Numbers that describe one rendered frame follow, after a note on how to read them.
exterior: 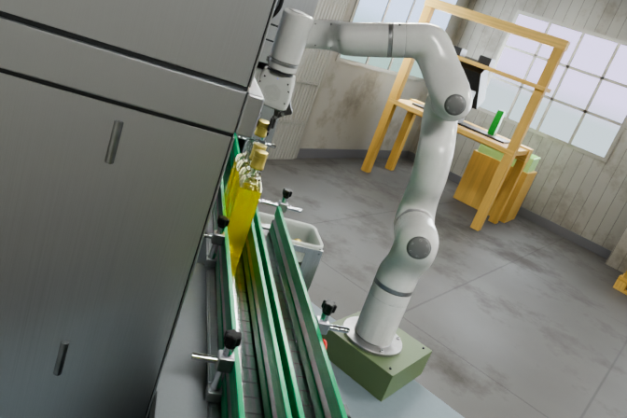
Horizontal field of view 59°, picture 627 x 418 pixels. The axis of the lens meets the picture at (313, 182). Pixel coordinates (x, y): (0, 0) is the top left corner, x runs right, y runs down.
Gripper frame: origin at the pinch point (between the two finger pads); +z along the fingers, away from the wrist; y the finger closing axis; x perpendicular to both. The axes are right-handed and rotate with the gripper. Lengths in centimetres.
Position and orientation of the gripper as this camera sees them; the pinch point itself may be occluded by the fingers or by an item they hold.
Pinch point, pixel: (264, 120)
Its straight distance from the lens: 160.6
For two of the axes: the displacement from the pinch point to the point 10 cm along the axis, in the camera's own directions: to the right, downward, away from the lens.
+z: -3.3, 8.6, 3.9
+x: 1.4, -3.6, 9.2
